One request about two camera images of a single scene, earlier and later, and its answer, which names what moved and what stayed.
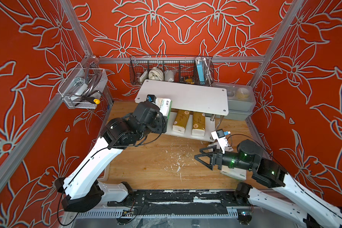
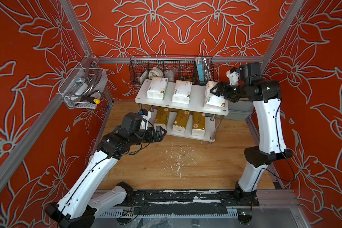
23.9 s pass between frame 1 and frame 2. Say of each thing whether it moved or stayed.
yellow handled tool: stayed
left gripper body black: moved
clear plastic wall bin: stayed
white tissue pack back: moved
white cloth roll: stayed
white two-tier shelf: stayed
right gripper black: moved
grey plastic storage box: stayed
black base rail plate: stayed
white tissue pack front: moved
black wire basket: stayed
